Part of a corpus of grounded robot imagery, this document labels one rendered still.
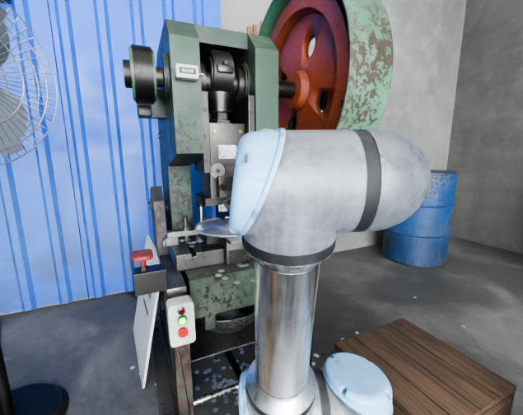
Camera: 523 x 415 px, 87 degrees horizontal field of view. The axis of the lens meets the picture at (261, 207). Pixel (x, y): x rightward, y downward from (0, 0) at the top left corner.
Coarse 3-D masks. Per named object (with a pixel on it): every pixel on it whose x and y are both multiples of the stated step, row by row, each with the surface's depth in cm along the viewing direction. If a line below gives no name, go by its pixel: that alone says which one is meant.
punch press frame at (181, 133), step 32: (192, 32) 92; (224, 32) 100; (160, 64) 102; (192, 64) 91; (256, 64) 100; (192, 96) 93; (256, 96) 102; (160, 128) 140; (192, 128) 95; (256, 128) 104; (192, 160) 110; (192, 224) 131; (192, 288) 93; (224, 288) 98
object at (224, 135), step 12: (216, 120) 106; (228, 120) 108; (216, 132) 103; (228, 132) 104; (240, 132) 106; (216, 144) 103; (228, 144) 105; (216, 156) 104; (228, 156) 106; (216, 168) 104; (228, 168) 107; (204, 180) 112; (216, 180) 105; (228, 180) 105; (204, 192) 114; (216, 192) 106; (228, 192) 105
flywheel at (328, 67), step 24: (312, 0) 103; (336, 0) 92; (288, 24) 122; (312, 24) 110; (336, 24) 93; (288, 48) 127; (336, 48) 94; (288, 72) 129; (312, 72) 113; (336, 72) 100; (312, 96) 114; (336, 96) 96; (288, 120) 133; (312, 120) 115; (336, 120) 97
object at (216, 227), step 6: (198, 222) 111; (204, 222) 113; (210, 222) 113; (216, 222) 113; (222, 222) 110; (228, 222) 110; (198, 228) 104; (204, 228) 104; (210, 228) 104; (216, 228) 104; (222, 228) 102; (228, 228) 102; (204, 234) 96; (210, 234) 97; (216, 234) 97; (222, 234) 97; (228, 234) 96
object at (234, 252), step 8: (224, 240) 102; (232, 240) 90; (240, 240) 91; (224, 248) 103; (232, 248) 103; (240, 248) 104; (224, 256) 104; (232, 256) 103; (240, 256) 105; (248, 256) 106
